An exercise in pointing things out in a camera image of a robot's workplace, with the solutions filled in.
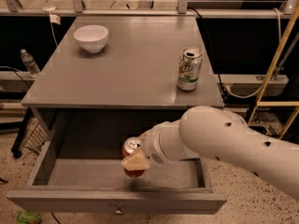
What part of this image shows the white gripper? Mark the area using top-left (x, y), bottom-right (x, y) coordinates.
top-left (121, 120), bottom-right (199, 171)

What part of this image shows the red coke can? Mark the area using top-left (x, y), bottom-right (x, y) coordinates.
top-left (122, 137), bottom-right (144, 177)

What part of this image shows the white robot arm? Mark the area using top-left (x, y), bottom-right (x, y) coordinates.
top-left (121, 106), bottom-right (299, 201)

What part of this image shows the open grey top drawer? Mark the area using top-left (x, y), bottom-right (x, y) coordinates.
top-left (6, 109), bottom-right (228, 216)

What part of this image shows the metal drawer knob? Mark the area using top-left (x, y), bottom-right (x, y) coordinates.
top-left (114, 205), bottom-right (124, 216)

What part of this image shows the white green 7up can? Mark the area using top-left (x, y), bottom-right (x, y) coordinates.
top-left (177, 47), bottom-right (203, 91)

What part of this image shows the grey cabinet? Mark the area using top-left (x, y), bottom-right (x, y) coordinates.
top-left (21, 16), bottom-right (223, 143)

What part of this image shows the green crumpled bag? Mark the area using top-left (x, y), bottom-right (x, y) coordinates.
top-left (17, 211), bottom-right (42, 224)

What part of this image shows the white ceramic bowl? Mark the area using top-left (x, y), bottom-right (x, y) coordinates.
top-left (74, 25), bottom-right (108, 53)

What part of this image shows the clear plastic water bottle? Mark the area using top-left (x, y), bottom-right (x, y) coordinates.
top-left (21, 49), bottom-right (40, 77)

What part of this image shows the wire mesh basket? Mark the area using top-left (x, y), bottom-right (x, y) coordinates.
top-left (23, 123), bottom-right (48, 154)

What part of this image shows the black power cable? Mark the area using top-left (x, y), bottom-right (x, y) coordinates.
top-left (187, 7), bottom-right (230, 100)

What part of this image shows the white cable with tag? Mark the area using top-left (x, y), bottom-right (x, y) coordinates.
top-left (36, 0), bottom-right (63, 47)

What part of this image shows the metal railing frame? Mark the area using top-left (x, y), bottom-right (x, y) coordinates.
top-left (0, 0), bottom-right (298, 18)

